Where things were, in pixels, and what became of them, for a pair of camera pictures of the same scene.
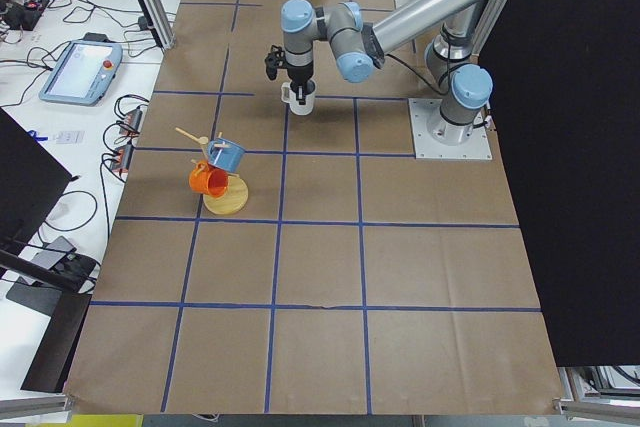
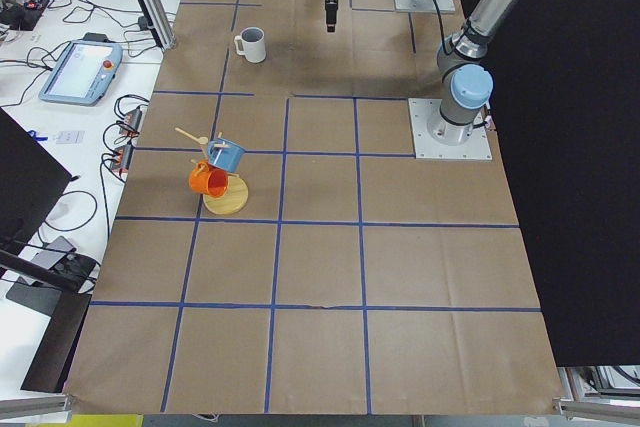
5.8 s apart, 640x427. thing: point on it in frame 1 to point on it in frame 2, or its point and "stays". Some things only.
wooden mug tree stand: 236,195 stays
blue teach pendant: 82,74 stays
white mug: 289,95 to 251,43
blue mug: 224,154 stays
